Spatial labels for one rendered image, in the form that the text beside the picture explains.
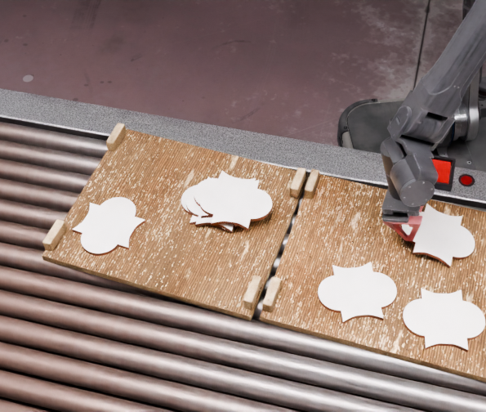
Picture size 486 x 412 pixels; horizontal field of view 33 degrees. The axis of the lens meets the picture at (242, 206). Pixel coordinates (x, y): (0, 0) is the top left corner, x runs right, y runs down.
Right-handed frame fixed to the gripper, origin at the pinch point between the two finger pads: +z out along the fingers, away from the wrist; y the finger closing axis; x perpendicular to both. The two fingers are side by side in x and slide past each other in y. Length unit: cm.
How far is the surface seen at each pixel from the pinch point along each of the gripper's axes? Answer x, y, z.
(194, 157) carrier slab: 44.5, 5.2, -9.4
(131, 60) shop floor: 149, 125, 58
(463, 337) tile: -12.0, -19.3, 5.7
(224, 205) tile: 32.8, -7.3, -9.5
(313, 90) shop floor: 77, 131, 78
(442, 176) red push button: -1.8, 16.6, 4.3
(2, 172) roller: 81, -9, -17
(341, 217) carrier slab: 13.4, -0.5, -0.6
